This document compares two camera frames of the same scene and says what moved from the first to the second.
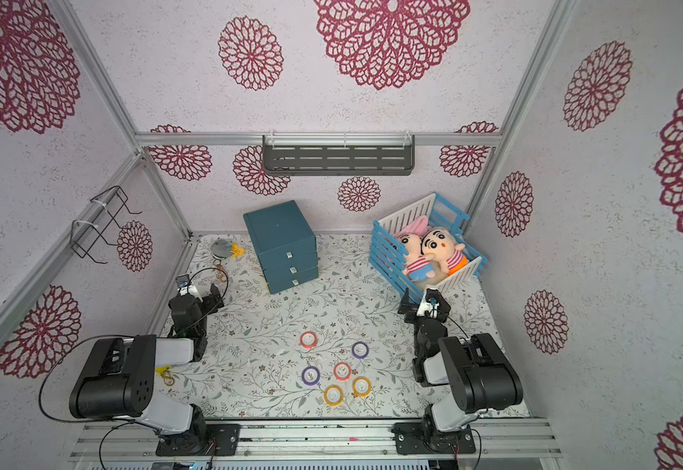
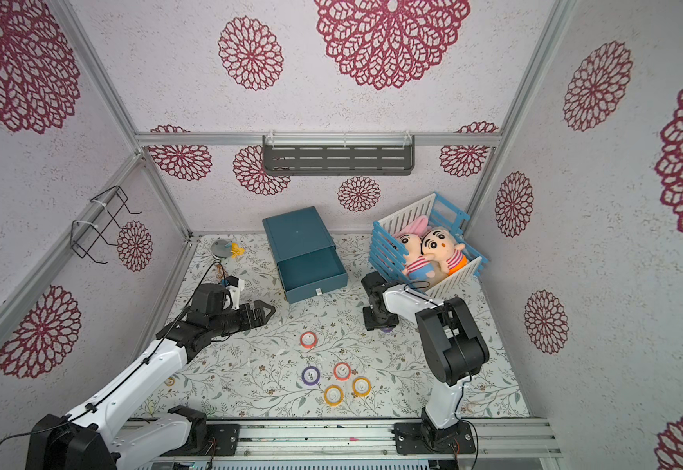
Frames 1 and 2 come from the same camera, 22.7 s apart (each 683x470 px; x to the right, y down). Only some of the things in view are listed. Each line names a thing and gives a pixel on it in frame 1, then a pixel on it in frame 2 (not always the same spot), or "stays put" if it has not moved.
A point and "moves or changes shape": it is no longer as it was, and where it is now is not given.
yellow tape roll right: (367, 392) stays put
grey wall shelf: (334, 154) stays put
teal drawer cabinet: (286, 245) moves or changes shape
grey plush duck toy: (221, 249) stays put
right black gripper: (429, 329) → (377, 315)
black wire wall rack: (95, 219) stays put
